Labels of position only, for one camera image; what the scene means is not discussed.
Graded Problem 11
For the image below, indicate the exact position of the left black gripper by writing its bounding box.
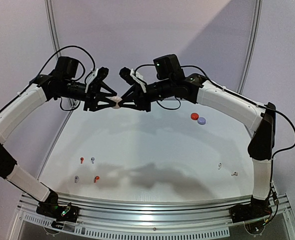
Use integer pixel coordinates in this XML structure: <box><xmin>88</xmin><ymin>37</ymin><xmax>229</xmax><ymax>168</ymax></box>
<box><xmin>57</xmin><ymin>78</ymin><xmax>118</xmax><ymax>111</ymax></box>

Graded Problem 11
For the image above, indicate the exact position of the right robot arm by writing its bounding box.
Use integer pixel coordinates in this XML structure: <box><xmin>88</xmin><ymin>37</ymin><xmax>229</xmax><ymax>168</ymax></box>
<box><xmin>118</xmin><ymin>54</ymin><xmax>276</xmax><ymax>218</ymax></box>

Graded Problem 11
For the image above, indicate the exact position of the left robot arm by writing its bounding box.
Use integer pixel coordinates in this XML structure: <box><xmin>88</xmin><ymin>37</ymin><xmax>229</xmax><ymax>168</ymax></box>
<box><xmin>0</xmin><ymin>56</ymin><xmax>117</xmax><ymax>217</ymax></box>

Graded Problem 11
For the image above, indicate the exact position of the red charging case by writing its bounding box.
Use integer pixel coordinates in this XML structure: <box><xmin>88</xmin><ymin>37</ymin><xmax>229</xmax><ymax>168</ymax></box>
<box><xmin>190</xmin><ymin>112</ymin><xmax>199</xmax><ymax>121</ymax></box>

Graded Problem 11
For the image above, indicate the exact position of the purple charging case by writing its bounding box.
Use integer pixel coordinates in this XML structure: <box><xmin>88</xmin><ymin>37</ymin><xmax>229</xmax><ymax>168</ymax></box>
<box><xmin>197</xmin><ymin>117</ymin><xmax>207</xmax><ymax>125</ymax></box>

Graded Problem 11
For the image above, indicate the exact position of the red earbud front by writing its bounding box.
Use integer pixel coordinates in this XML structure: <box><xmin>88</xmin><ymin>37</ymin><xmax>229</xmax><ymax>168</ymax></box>
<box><xmin>93</xmin><ymin>176</ymin><xmax>100</xmax><ymax>183</ymax></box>

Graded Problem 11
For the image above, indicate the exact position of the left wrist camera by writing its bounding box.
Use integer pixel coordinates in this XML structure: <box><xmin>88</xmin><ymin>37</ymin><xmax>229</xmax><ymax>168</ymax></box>
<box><xmin>84</xmin><ymin>66</ymin><xmax>109</xmax><ymax>87</ymax></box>

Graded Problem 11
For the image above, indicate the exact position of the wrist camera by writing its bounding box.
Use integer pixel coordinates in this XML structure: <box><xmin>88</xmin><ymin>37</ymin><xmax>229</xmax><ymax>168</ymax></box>
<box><xmin>119</xmin><ymin>67</ymin><xmax>147</xmax><ymax>93</ymax></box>
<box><xmin>84</xmin><ymin>66</ymin><xmax>109</xmax><ymax>87</ymax></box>

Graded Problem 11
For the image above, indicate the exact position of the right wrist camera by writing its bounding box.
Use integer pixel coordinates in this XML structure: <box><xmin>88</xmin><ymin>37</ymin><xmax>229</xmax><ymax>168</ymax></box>
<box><xmin>119</xmin><ymin>67</ymin><xmax>147</xmax><ymax>93</ymax></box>

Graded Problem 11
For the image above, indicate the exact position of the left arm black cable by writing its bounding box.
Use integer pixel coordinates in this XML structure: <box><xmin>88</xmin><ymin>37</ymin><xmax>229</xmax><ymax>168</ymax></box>
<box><xmin>36</xmin><ymin>44</ymin><xmax>97</xmax><ymax>112</ymax></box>

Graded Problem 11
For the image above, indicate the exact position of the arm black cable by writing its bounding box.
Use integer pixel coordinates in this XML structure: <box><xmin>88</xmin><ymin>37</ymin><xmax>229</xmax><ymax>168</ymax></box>
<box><xmin>36</xmin><ymin>44</ymin><xmax>97</xmax><ymax>112</ymax></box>
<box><xmin>134</xmin><ymin>63</ymin><xmax>295</xmax><ymax>156</ymax></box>

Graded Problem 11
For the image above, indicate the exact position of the left aluminium corner post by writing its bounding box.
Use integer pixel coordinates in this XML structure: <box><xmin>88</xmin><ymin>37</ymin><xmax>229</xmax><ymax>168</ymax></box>
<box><xmin>43</xmin><ymin>0</ymin><xmax>75</xmax><ymax>106</ymax></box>

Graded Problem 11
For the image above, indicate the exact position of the aluminium corner post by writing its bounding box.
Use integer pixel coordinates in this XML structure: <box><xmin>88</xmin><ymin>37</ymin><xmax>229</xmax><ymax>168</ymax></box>
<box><xmin>237</xmin><ymin>0</ymin><xmax>263</xmax><ymax>94</ymax></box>
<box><xmin>43</xmin><ymin>0</ymin><xmax>75</xmax><ymax>106</ymax></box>

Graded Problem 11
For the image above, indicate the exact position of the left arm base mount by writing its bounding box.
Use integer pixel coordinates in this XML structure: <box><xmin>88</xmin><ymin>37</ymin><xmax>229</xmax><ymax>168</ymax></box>
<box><xmin>36</xmin><ymin>202</ymin><xmax>81</xmax><ymax>223</ymax></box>

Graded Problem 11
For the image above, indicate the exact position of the aluminium front rail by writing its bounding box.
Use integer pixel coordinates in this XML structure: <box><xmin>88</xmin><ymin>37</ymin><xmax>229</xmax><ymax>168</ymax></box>
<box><xmin>9</xmin><ymin>193</ymin><xmax>295</xmax><ymax>240</ymax></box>

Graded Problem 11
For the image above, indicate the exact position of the right aluminium corner post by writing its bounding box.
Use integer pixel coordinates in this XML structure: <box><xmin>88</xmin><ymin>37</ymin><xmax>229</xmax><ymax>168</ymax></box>
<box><xmin>237</xmin><ymin>0</ymin><xmax>263</xmax><ymax>94</ymax></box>

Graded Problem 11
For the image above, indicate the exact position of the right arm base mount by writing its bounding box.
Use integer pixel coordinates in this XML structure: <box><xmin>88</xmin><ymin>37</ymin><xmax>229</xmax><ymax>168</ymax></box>
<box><xmin>229</xmin><ymin>203</ymin><xmax>272</xmax><ymax>223</ymax></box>

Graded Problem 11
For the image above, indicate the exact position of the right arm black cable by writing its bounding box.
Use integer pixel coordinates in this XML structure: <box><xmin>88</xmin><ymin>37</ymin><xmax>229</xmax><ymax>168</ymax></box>
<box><xmin>134</xmin><ymin>63</ymin><xmax>295</xmax><ymax>156</ymax></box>

